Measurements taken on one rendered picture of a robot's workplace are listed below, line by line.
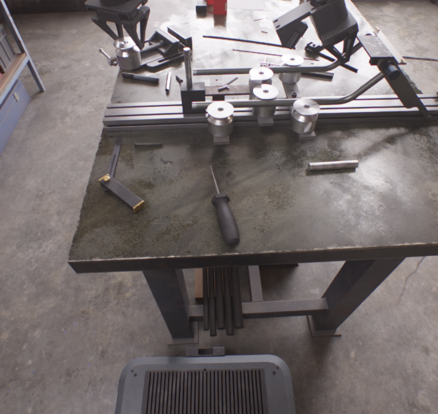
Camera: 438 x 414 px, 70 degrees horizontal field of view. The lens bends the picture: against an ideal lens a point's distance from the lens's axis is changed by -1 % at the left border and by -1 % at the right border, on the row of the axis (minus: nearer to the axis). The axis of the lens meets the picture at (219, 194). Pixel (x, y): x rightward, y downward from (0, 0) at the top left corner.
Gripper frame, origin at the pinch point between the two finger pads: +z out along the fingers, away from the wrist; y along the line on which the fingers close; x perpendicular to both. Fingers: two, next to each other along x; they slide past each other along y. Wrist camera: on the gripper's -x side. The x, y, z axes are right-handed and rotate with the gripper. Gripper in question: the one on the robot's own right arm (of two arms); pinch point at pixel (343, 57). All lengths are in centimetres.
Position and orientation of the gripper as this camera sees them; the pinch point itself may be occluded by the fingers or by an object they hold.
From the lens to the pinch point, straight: 78.9
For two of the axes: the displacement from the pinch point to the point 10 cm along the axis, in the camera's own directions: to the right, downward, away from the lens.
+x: 8.6, -3.5, -3.7
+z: 5.0, 5.2, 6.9
